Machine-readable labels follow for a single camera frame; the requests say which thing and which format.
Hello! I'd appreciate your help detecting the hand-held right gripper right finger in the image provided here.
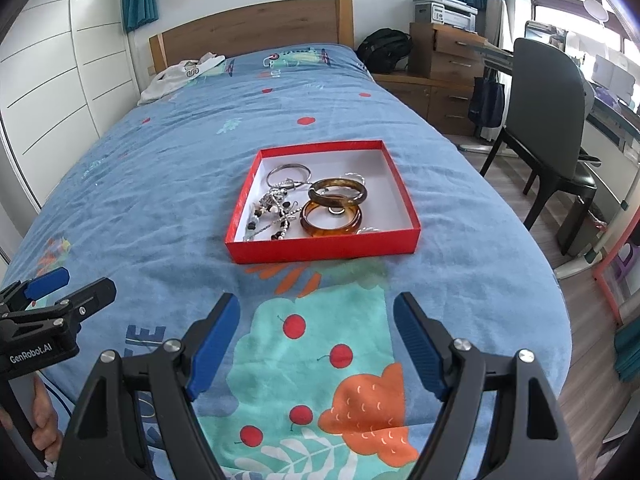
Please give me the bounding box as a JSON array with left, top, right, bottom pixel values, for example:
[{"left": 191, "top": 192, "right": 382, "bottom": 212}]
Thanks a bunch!
[{"left": 392, "top": 291, "right": 582, "bottom": 480}]

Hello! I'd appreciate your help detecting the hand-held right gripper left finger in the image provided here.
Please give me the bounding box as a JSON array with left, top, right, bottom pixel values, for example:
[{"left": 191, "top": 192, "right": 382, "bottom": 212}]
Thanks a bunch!
[{"left": 54, "top": 292, "right": 242, "bottom": 480}]

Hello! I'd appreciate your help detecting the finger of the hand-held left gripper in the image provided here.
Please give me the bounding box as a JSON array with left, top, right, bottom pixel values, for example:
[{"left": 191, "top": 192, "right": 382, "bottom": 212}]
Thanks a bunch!
[
  {"left": 0, "top": 266, "right": 71, "bottom": 311},
  {"left": 52, "top": 277, "right": 117, "bottom": 333}
]

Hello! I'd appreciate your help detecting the red cardboard box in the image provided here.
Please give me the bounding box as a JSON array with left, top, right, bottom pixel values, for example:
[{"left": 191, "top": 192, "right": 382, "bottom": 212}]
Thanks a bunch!
[{"left": 224, "top": 139, "right": 421, "bottom": 264}]

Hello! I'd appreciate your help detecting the beaded necklace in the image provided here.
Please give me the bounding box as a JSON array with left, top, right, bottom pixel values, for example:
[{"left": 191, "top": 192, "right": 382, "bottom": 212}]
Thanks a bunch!
[{"left": 244, "top": 191, "right": 307, "bottom": 242}]

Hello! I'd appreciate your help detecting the amber orange bangle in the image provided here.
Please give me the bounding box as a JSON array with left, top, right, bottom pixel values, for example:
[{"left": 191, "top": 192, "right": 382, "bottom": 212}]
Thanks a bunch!
[{"left": 300, "top": 199, "right": 363, "bottom": 238}]

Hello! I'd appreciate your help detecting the dark brown bangle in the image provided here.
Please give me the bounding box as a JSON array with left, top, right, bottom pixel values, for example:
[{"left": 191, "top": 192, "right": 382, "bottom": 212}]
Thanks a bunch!
[{"left": 307, "top": 177, "right": 369, "bottom": 208}]

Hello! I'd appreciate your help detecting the thin silver bangle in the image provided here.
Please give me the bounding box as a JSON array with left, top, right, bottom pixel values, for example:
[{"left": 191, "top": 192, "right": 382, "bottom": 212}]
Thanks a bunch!
[{"left": 266, "top": 162, "right": 312, "bottom": 192}]

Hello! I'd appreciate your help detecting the person's left hand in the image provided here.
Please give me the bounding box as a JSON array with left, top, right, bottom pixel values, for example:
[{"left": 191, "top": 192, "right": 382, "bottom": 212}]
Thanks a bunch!
[{"left": 29, "top": 376, "right": 65, "bottom": 463}]

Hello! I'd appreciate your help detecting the white wardrobe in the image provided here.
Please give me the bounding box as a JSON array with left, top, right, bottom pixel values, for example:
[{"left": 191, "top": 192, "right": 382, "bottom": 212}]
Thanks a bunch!
[{"left": 0, "top": 0, "right": 142, "bottom": 266}]

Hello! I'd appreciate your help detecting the white garment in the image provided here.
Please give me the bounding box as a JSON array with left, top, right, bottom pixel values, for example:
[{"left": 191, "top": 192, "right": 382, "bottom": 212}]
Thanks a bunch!
[{"left": 137, "top": 51, "right": 227, "bottom": 107}]

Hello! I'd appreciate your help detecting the dark blue bag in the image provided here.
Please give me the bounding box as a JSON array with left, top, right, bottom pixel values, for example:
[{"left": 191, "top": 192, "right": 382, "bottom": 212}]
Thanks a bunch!
[{"left": 468, "top": 76, "right": 507, "bottom": 129}]

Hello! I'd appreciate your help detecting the black chair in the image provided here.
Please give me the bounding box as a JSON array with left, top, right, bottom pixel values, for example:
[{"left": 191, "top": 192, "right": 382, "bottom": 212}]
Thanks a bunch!
[{"left": 479, "top": 37, "right": 599, "bottom": 257}]

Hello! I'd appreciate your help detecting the wooden drawer cabinet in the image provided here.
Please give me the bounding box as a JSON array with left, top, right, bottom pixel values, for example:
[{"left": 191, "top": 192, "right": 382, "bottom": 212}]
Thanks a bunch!
[{"left": 371, "top": 21, "right": 490, "bottom": 137}]

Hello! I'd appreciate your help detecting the glass top desk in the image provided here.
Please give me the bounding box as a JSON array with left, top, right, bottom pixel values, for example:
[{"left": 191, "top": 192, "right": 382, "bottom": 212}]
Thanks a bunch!
[{"left": 477, "top": 35, "right": 640, "bottom": 166}]

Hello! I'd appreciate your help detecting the black backpack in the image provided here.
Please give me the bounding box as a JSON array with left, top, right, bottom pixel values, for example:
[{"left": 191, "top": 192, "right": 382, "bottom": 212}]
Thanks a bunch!
[{"left": 356, "top": 28, "right": 414, "bottom": 74}]

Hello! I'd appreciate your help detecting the wooden headboard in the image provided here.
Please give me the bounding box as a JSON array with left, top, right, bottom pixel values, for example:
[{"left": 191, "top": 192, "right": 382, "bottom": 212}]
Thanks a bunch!
[{"left": 148, "top": 0, "right": 355, "bottom": 74}]

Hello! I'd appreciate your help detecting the white printer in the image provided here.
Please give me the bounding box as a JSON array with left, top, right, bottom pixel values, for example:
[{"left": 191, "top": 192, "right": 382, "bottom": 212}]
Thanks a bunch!
[{"left": 412, "top": 0, "right": 479, "bottom": 29}]

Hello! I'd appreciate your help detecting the white round lamp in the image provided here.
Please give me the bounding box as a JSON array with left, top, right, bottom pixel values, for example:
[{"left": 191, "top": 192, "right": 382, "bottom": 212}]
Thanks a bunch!
[{"left": 584, "top": 0, "right": 610, "bottom": 25}]

